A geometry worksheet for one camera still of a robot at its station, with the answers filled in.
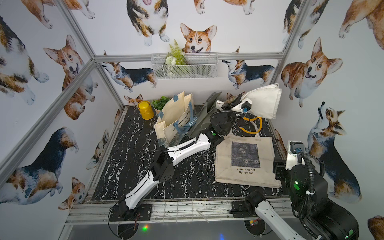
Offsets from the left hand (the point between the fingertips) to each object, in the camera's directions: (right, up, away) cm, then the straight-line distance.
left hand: (242, 94), depth 71 cm
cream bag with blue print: (-37, -12, +34) cm, 51 cm away
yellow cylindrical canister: (-59, -5, +36) cm, 69 cm away
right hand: (+12, -23, -17) cm, 31 cm away
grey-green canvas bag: (-18, -12, +15) cm, 27 cm away
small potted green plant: (-49, -2, +33) cm, 59 cm away
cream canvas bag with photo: (+8, -36, +20) cm, 42 cm away
